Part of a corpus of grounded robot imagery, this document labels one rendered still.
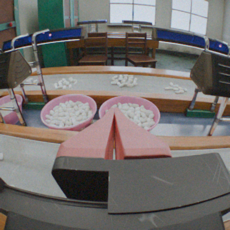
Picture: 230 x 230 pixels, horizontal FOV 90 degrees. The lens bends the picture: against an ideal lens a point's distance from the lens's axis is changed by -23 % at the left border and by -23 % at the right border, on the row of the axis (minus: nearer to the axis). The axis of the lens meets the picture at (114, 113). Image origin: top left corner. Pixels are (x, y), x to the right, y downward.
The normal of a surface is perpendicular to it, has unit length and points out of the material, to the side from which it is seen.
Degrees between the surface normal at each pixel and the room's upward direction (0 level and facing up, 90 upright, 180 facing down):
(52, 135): 0
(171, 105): 90
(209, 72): 58
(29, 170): 0
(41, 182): 0
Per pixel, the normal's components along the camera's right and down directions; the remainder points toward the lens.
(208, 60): -0.06, 0.08
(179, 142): 0.00, -0.80
